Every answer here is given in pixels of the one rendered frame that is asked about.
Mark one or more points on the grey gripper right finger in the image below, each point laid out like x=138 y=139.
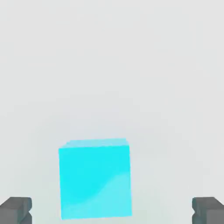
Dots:
x=210 y=210

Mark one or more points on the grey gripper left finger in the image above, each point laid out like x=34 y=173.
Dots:
x=14 y=210

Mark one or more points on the small cyan cube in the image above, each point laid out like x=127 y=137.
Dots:
x=94 y=180

